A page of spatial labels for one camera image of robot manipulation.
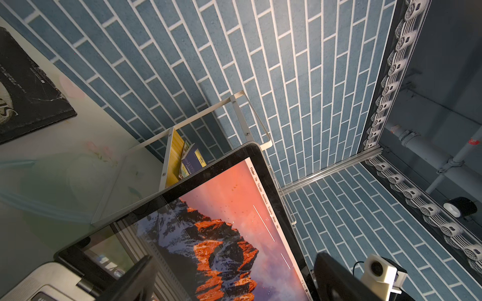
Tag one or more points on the grey laptop computer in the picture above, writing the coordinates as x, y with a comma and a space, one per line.
220, 234

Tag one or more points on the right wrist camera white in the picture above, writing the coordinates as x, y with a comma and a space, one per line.
384, 277

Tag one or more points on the dark blue book on shelf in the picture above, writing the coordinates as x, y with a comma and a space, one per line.
197, 159

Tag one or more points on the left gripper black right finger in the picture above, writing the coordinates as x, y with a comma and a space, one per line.
335, 282

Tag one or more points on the floral table mat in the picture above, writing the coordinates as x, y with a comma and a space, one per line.
53, 180

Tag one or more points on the black book with gold emblem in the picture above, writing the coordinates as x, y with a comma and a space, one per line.
29, 99

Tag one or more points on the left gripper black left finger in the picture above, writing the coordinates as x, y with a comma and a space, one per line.
136, 284

